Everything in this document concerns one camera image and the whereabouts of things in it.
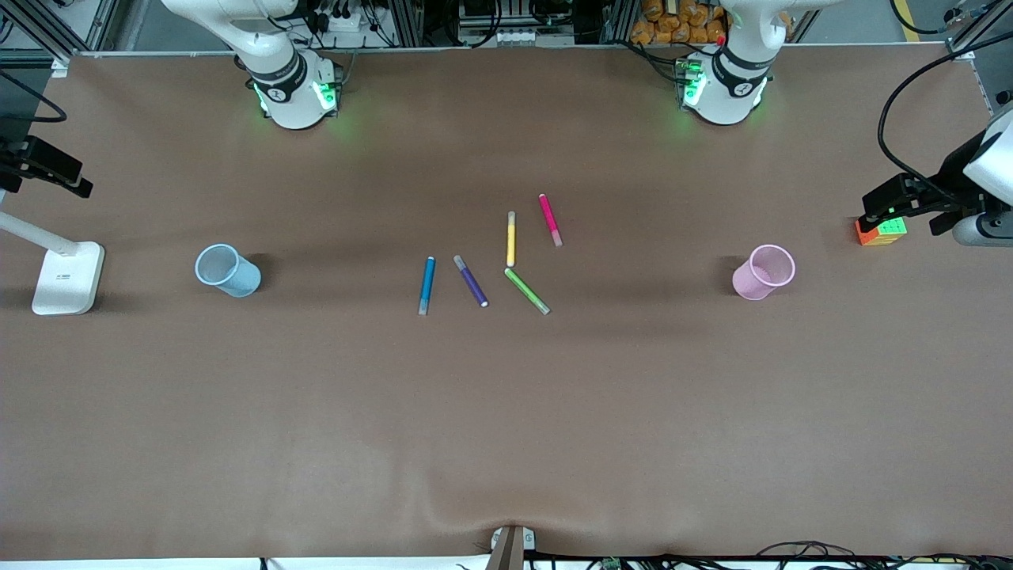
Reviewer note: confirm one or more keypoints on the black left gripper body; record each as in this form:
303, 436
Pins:
949, 184

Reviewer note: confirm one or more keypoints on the pink marker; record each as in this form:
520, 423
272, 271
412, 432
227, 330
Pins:
548, 215

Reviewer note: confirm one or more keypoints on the blue marker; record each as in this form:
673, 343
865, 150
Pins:
427, 281

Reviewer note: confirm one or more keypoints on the colourful puzzle cube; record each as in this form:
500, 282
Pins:
888, 232

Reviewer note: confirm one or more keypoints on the white lamp stand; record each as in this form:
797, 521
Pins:
67, 281

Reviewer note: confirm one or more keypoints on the pink mesh cup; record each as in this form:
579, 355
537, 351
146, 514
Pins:
752, 281

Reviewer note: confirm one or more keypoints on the light blue cup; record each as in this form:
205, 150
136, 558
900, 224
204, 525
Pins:
241, 279

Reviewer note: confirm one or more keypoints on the orange items pile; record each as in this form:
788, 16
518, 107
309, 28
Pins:
665, 28

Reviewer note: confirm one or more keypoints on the white power strip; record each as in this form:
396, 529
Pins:
348, 22

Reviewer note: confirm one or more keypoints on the green marker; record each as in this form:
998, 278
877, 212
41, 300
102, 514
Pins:
524, 289

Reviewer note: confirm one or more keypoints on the yellow marker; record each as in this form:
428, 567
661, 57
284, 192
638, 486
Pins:
511, 241

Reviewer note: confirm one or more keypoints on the purple marker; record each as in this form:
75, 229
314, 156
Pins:
472, 283

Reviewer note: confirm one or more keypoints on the aluminium frame post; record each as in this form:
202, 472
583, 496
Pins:
47, 39
972, 33

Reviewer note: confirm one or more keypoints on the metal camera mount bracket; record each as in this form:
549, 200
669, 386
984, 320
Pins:
506, 550

